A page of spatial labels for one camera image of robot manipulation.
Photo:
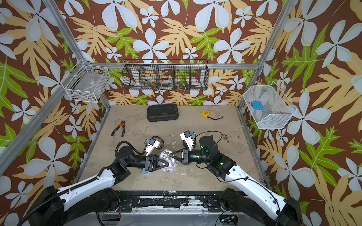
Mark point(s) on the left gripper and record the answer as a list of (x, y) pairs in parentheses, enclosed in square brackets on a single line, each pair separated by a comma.
[(147, 163)]

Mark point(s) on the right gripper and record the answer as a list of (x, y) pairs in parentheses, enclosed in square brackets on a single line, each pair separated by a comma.
[(185, 159)]

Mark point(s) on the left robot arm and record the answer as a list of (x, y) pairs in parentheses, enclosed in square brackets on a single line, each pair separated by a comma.
[(56, 207)]

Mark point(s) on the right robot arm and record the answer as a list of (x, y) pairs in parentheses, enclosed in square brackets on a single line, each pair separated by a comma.
[(256, 200)]

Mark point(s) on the black hard case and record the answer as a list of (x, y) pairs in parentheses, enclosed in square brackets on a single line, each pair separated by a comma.
[(166, 112)]

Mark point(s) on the yellow tape measure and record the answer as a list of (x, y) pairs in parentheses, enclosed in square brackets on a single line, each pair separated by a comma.
[(206, 114)]

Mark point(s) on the orange black pliers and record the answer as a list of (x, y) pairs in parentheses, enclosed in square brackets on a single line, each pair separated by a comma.
[(120, 126)]

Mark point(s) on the blue object in basket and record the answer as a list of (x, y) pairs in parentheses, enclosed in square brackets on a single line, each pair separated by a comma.
[(256, 105)]

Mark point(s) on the white mesh basket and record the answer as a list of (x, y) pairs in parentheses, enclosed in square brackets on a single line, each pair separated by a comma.
[(277, 107)]

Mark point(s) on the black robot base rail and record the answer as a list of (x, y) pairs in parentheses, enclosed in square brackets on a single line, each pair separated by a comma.
[(163, 202)]

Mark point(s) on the black wire basket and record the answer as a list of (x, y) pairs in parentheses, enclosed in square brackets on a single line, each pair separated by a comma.
[(166, 74)]

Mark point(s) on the white wire basket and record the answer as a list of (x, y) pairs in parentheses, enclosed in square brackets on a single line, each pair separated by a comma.
[(86, 82)]

